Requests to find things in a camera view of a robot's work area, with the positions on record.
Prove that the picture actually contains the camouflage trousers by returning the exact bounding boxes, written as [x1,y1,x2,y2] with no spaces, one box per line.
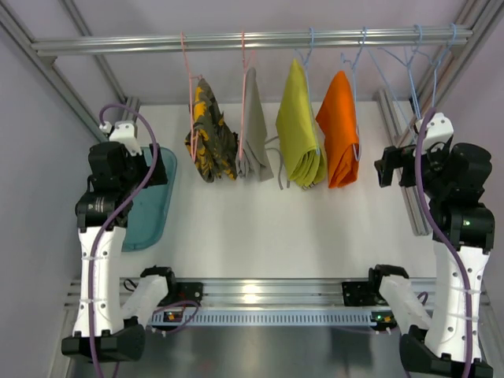
[184,79,239,183]

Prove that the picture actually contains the pink wire hanger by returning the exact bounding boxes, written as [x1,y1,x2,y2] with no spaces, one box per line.
[238,30,254,161]
[180,32,200,163]

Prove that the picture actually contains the grey trousers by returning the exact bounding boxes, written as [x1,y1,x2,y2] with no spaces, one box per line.
[235,68,274,182]

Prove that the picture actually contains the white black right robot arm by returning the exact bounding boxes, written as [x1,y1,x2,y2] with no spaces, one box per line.
[369,142,495,377]

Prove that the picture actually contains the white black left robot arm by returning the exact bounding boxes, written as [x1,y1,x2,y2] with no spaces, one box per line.
[61,142,176,363]

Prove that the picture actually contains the orange trousers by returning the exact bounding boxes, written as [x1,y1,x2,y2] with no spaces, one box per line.
[316,71,359,188]

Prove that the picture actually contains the yellow-green trousers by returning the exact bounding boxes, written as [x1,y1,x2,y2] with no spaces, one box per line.
[276,59,327,190]

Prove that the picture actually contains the blue hanger under orange trousers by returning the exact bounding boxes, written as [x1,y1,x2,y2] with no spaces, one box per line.
[340,27,368,162]

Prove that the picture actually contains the blue hanger under yellow trousers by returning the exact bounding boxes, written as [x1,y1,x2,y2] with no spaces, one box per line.
[295,27,321,156]

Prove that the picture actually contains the teal plastic bin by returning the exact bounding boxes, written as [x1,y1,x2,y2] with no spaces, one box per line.
[122,146,177,253]

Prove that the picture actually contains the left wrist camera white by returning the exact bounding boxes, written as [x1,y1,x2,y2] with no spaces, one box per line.
[98,120,143,157]

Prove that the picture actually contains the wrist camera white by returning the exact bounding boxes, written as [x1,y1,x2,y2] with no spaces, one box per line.
[422,113,454,149]
[98,120,143,157]

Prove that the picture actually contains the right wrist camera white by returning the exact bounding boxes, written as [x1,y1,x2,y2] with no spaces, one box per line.
[422,113,454,149]

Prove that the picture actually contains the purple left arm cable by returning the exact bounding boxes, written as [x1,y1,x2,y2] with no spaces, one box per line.
[88,102,158,378]

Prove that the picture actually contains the right aluminium frame post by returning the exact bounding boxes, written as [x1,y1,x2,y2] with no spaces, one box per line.
[375,1,503,242]

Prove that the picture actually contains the empty blue wire hanger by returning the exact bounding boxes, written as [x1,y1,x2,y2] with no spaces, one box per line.
[379,24,432,120]

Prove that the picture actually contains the aluminium hanging rail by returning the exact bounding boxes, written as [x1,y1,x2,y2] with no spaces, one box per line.
[31,25,473,57]

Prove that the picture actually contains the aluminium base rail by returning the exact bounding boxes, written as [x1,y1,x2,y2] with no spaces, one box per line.
[65,277,491,308]

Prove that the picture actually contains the slotted cable duct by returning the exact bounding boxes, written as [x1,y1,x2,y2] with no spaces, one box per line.
[150,309,396,328]

